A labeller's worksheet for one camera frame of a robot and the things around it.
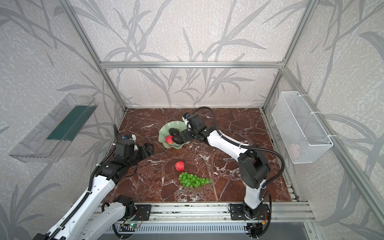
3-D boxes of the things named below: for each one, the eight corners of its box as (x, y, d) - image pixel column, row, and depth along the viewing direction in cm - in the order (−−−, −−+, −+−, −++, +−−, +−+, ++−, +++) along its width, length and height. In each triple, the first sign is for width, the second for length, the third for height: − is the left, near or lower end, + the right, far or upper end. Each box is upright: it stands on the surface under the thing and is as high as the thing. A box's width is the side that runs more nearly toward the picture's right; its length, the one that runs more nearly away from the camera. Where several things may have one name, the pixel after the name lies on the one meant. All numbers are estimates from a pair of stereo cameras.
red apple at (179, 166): (175, 172, 89) (174, 169, 85) (176, 165, 92) (175, 161, 88) (184, 172, 89) (183, 169, 85) (184, 165, 92) (183, 161, 88)
